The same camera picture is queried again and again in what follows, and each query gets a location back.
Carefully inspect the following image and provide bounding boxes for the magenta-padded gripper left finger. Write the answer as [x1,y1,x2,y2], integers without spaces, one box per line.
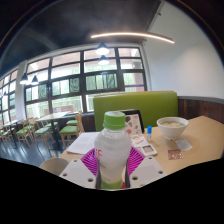
[59,148,101,190]

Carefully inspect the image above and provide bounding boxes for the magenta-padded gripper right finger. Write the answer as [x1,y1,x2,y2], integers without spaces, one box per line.
[125,146,168,189]

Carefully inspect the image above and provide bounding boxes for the clear green-capped drink bottle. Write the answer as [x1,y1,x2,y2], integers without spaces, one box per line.
[93,110,133,191]

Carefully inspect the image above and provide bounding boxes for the small white flat device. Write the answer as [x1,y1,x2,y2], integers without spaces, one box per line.
[139,143,158,157]

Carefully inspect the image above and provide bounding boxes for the white printed paper sheets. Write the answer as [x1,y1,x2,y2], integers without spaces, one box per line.
[66,131,101,155]

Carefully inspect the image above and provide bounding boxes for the colourful printed paper sheet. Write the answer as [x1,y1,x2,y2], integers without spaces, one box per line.
[131,133,149,148]

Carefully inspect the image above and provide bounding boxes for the small brown packet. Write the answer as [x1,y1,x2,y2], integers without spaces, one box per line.
[167,148,184,161]

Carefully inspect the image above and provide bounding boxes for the small blue-capped white bottle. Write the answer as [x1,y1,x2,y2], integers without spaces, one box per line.
[146,125,153,142]

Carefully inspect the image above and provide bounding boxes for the white paper napkin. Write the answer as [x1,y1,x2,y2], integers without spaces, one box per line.
[174,138,194,152]

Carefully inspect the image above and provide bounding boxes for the white ceramic bowl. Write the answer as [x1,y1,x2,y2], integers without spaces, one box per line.
[156,116,190,141]

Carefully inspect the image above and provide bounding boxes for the wooden dining table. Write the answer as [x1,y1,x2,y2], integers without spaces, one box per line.
[35,111,73,149]

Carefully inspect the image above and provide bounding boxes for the wooden chairs with green seats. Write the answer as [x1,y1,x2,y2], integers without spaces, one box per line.
[0,111,84,151]

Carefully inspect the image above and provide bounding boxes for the green upholstered bench backrest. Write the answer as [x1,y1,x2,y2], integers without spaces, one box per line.
[92,90,179,133]

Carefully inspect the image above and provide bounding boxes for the large black-framed window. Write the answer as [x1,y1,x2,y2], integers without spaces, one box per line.
[0,46,148,126]

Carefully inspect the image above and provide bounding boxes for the black pendant ceiling lamps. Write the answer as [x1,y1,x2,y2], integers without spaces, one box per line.
[19,42,111,86]

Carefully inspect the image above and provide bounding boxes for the curved linear ceiling light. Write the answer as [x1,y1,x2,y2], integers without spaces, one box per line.
[90,31,175,45]

